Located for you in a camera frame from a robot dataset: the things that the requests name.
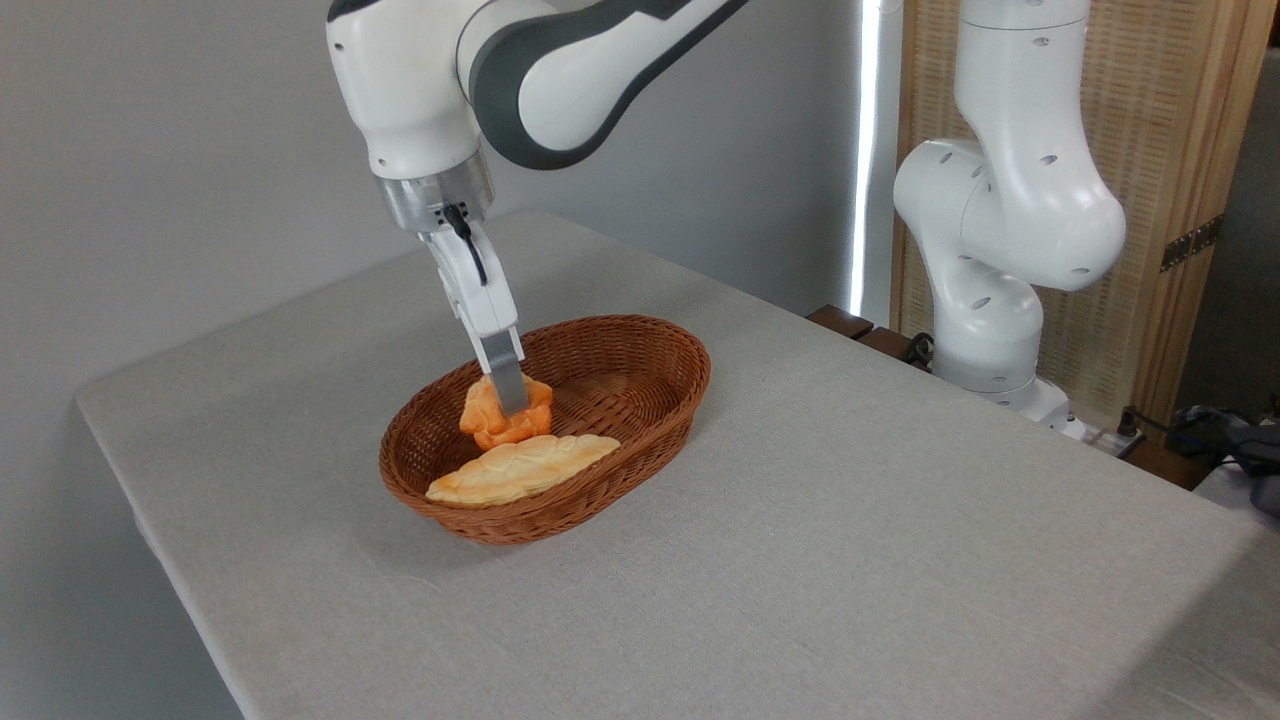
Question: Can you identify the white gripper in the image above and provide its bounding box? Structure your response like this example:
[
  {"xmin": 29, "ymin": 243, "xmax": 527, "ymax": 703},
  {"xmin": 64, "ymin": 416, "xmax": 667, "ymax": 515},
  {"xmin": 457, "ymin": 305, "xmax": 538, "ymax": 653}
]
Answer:
[{"xmin": 419, "ymin": 219, "xmax": 532, "ymax": 418}]

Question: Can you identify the orange croissant bread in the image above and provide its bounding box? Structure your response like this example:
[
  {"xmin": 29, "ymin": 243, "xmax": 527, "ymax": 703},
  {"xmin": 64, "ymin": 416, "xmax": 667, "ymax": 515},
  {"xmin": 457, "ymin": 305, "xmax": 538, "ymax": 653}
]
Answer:
[{"xmin": 459, "ymin": 373, "xmax": 554, "ymax": 451}]

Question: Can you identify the long pale bread loaf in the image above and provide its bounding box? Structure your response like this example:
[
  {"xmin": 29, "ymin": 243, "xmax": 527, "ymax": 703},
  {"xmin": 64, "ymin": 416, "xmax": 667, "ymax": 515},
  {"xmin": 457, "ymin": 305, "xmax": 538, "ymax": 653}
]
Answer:
[{"xmin": 425, "ymin": 433, "xmax": 623, "ymax": 508}]

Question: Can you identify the brown wicker basket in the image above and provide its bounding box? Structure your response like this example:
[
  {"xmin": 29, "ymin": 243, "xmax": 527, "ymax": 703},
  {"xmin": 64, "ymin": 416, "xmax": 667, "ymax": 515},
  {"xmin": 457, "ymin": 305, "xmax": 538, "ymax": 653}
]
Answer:
[{"xmin": 378, "ymin": 314, "xmax": 713, "ymax": 546}]

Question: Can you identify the brown wooden block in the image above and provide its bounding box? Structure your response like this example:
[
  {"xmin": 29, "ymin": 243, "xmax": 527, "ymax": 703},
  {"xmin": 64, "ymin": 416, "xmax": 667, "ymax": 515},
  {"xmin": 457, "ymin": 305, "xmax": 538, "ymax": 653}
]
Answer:
[
  {"xmin": 860, "ymin": 325, "xmax": 933, "ymax": 373},
  {"xmin": 806, "ymin": 305, "xmax": 876, "ymax": 341}
]

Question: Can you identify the grey tablecloth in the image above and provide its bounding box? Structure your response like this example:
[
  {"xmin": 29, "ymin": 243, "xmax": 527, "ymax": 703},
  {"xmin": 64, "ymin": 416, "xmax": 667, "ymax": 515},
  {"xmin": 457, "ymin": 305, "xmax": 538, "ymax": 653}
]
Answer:
[{"xmin": 75, "ymin": 209, "xmax": 1280, "ymax": 720}]

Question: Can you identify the white power strip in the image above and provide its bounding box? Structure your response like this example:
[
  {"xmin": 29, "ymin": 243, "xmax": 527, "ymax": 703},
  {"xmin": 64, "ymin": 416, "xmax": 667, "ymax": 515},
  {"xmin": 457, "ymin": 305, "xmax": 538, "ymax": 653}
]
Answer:
[{"xmin": 1060, "ymin": 405, "xmax": 1147, "ymax": 461}]

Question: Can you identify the wooden folding screen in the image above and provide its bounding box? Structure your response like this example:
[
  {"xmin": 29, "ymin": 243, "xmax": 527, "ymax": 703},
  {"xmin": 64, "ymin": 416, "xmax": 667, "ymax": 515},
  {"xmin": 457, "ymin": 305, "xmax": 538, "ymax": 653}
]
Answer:
[{"xmin": 890, "ymin": 0, "xmax": 1280, "ymax": 431}]

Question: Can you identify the metal screen hinge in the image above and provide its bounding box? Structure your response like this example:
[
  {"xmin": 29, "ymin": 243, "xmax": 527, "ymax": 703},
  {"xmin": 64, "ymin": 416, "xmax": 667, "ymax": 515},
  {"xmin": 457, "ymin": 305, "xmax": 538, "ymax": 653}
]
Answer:
[{"xmin": 1160, "ymin": 215, "xmax": 1223, "ymax": 273}]

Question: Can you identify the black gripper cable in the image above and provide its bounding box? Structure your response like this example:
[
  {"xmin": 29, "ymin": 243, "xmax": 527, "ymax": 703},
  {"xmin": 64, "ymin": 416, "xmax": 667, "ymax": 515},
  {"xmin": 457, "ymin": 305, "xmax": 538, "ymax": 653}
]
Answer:
[{"xmin": 443, "ymin": 203, "xmax": 491, "ymax": 287}]

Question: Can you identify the dark cable bundle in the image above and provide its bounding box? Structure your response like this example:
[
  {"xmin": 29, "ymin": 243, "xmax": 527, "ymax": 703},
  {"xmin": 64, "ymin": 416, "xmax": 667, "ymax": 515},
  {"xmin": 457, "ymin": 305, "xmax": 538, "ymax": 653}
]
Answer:
[{"xmin": 1165, "ymin": 400, "xmax": 1280, "ymax": 517}]

